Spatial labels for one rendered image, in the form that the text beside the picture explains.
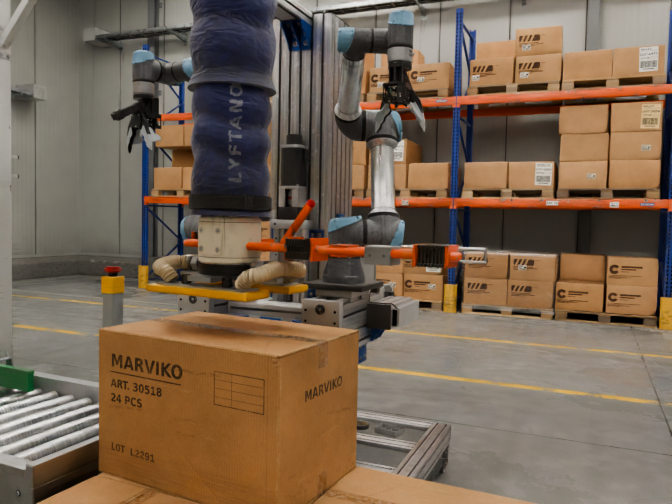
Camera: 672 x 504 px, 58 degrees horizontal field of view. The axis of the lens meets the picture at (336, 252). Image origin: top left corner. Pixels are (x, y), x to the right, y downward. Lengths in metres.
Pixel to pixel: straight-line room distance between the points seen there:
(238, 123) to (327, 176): 0.75
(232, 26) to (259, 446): 1.04
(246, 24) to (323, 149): 0.79
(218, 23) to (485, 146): 8.60
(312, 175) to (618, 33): 8.29
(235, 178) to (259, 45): 0.35
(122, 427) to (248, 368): 0.47
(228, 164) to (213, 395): 0.58
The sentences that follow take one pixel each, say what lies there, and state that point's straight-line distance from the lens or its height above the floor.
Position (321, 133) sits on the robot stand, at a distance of 2.36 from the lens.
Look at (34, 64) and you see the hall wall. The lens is 13.69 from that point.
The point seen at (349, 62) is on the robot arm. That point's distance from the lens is 2.03.
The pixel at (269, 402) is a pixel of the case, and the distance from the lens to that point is 1.45.
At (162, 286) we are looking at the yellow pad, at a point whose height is 1.07.
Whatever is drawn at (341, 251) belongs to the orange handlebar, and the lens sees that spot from 1.48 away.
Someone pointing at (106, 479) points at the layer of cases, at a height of 0.54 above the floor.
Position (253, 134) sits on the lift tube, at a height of 1.47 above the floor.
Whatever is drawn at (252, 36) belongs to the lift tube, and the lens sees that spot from 1.67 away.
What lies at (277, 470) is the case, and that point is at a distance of 1.49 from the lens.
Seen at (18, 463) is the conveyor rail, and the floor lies 0.59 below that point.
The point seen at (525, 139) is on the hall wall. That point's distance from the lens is 10.01.
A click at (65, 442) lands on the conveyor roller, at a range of 2.18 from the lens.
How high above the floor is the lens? 1.25
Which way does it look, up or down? 3 degrees down
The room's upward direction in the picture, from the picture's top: 1 degrees clockwise
